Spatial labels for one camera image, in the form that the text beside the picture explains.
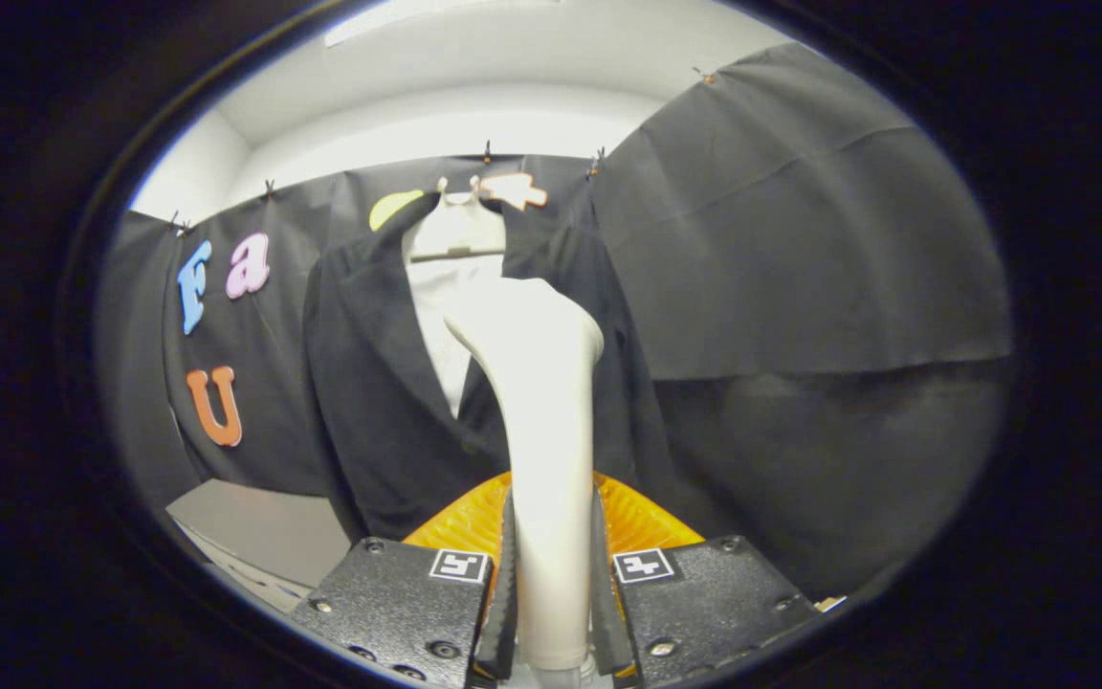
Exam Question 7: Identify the black backdrop cloth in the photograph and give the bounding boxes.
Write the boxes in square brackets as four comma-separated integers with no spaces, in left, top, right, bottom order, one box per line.
[97,43,1016,604]

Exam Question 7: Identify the long ceiling light panel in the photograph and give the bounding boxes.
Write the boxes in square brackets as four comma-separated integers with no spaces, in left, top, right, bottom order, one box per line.
[324,0,562,47]

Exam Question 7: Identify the row of black backdrop clips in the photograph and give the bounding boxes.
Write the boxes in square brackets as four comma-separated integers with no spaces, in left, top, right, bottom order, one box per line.
[166,67,716,235]

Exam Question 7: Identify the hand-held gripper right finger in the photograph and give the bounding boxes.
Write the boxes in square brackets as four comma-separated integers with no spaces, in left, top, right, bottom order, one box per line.
[592,471,820,685]

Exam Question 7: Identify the white shirt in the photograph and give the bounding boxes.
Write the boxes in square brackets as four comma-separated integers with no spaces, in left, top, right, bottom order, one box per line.
[406,254,506,420]

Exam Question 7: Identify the white garment steamer nozzle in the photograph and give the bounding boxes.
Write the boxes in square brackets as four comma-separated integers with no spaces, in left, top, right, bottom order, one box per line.
[443,278,606,671]

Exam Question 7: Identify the white plastic hanger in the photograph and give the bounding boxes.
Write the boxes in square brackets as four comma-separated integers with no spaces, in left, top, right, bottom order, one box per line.
[408,177,509,264]

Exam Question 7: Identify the black suit jacket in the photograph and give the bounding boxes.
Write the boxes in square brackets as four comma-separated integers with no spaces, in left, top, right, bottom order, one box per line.
[302,191,715,546]

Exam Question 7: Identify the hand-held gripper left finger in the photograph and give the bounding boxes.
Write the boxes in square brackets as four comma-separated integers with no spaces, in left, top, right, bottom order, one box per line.
[288,471,521,689]

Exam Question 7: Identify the grey cabinet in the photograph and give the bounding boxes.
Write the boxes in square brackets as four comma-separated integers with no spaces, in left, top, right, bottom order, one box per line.
[165,478,353,613]

